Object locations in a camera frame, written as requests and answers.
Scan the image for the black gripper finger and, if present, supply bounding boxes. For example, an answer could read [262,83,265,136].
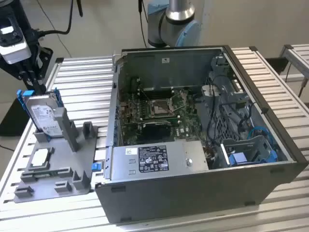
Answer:
[19,70,33,87]
[28,71,47,95]

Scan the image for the hard disk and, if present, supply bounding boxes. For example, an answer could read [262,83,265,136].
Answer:
[16,88,65,141]

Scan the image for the grey disk bay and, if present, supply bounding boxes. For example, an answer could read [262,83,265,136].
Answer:
[217,135,288,168]

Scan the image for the black stand with base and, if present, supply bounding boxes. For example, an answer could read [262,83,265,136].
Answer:
[0,96,32,136]

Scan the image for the grey parts rack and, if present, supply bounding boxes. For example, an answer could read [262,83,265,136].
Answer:
[13,107,98,203]

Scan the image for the silver CPU chip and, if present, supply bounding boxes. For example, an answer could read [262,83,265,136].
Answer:
[31,149,51,167]

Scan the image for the CPU socket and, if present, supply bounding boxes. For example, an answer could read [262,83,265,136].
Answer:
[149,98,176,117]

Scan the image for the black graphics card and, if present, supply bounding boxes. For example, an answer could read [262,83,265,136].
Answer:
[141,120,171,138]

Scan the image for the silver power supply unit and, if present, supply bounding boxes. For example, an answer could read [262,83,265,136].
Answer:
[110,141,209,181]

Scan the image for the green motherboard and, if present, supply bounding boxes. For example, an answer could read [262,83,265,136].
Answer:
[118,89,206,147]

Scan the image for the open black PC case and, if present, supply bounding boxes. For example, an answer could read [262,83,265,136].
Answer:
[95,44,309,224]

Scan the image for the grey metal drive cage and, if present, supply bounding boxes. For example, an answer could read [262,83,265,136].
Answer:
[201,57,243,141]

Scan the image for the blue carrier in bay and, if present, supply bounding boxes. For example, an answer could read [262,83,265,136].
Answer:
[229,154,247,166]

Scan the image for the black box behind table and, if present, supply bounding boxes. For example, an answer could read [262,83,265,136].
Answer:
[267,58,289,74]

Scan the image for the metal slat side table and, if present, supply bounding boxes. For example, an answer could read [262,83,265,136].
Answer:
[280,44,309,80]

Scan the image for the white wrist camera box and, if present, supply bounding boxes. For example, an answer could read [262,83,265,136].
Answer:
[0,23,32,65]

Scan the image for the thin black wall cable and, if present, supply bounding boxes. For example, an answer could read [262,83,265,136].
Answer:
[38,0,69,58]

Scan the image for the thick black gripper cable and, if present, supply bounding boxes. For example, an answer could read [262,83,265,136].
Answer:
[35,0,73,37]

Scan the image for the black hanging cable with plug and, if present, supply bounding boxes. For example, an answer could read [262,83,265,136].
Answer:
[138,0,147,47]

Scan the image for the black wire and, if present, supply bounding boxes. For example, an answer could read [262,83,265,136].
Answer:
[207,74,235,145]

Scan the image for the blue wire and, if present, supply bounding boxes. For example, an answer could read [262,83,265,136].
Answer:
[248,125,274,157]

